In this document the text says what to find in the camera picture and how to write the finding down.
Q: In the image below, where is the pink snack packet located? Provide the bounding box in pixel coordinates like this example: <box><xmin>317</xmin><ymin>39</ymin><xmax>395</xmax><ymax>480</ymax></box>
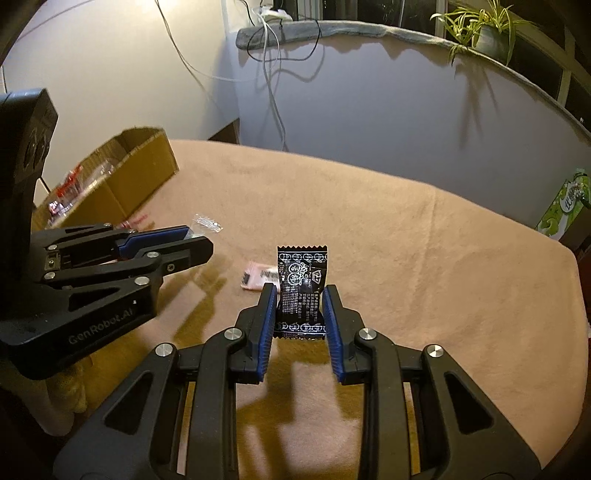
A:
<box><xmin>239</xmin><ymin>260</ymin><xmax>280</xmax><ymax>292</ymax></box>

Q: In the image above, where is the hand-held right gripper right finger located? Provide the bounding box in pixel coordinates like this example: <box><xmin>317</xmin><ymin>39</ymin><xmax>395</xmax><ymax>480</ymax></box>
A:
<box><xmin>321</xmin><ymin>285</ymin><xmax>542</xmax><ymax>480</ymax></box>

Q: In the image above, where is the brown cardboard box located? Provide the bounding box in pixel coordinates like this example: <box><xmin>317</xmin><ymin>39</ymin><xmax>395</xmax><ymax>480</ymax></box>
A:
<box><xmin>29</xmin><ymin>127</ymin><xmax>181</xmax><ymax>232</ymax></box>

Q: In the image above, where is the potted spider plant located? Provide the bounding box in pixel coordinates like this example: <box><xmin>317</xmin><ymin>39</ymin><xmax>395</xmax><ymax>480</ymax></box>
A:
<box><xmin>429</xmin><ymin>0</ymin><xmax>542</xmax><ymax>66</ymax></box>

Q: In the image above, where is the white cable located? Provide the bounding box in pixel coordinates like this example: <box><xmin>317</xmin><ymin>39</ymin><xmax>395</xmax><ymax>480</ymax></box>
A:
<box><xmin>154</xmin><ymin>0</ymin><xmax>289</xmax><ymax>151</ymax></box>

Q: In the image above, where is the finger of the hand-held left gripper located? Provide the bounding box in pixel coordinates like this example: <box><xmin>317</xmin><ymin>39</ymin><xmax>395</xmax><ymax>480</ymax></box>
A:
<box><xmin>42</xmin><ymin>235</ymin><xmax>214</xmax><ymax>297</ymax></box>
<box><xmin>31</xmin><ymin>223</ymin><xmax>191</xmax><ymax>269</ymax></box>

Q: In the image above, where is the small clear packet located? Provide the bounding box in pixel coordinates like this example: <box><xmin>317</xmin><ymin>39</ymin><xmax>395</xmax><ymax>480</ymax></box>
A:
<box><xmin>191</xmin><ymin>213</ymin><xmax>225</xmax><ymax>233</ymax></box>

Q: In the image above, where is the white charger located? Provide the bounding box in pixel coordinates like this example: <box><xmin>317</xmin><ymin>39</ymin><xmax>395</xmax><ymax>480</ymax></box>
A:
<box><xmin>253</xmin><ymin>4</ymin><xmax>293</xmax><ymax>22</ymax></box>

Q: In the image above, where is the green printed box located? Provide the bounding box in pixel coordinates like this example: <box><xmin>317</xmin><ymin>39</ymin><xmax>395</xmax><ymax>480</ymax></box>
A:
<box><xmin>534</xmin><ymin>168</ymin><xmax>591</xmax><ymax>241</ymax></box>

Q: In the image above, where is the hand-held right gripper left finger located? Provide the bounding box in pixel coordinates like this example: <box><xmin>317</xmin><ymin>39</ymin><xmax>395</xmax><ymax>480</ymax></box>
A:
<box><xmin>54</xmin><ymin>282</ymin><xmax>279</xmax><ymax>480</ymax></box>

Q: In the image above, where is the black cable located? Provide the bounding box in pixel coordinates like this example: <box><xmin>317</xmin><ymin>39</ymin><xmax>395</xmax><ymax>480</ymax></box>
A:
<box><xmin>246</xmin><ymin>17</ymin><xmax>326</xmax><ymax>88</ymax></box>

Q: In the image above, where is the black snack packet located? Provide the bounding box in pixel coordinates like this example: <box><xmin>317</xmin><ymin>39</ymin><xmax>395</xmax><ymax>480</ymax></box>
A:
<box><xmin>272</xmin><ymin>244</ymin><xmax>330</xmax><ymax>341</ymax></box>

